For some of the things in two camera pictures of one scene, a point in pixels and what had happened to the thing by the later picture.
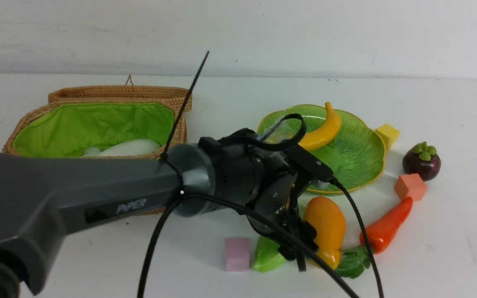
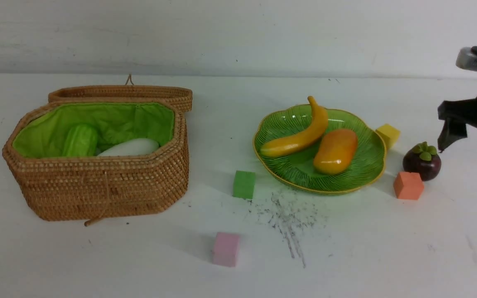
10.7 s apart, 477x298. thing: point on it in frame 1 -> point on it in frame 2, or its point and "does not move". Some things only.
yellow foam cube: [389, 134] does not move
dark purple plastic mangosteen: [423, 160] does not move
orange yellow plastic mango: [327, 218] -> [335, 151]
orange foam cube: [410, 185] does not move
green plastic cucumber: [268, 258] -> [81, 141]
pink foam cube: [237, 254] -> [226, 249]
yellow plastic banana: [315, 139] -> [313, 133]
